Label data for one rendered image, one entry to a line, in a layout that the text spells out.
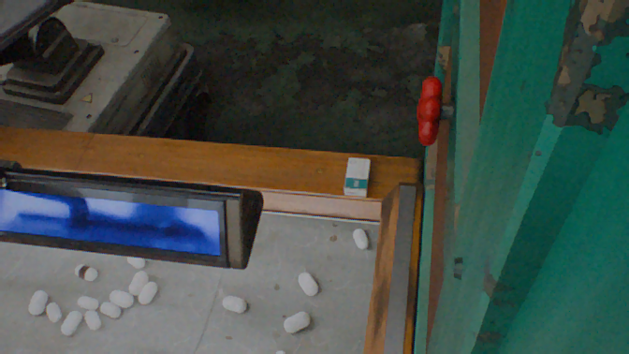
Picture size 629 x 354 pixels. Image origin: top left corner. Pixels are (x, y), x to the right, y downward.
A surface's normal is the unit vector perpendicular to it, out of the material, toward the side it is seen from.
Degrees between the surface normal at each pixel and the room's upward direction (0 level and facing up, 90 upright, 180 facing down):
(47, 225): 58
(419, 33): 0
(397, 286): 0
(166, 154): 0
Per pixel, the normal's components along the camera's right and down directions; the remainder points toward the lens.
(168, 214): -0.18, 0.37
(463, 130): -0.08, -0.59
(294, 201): -0.18, 0.16
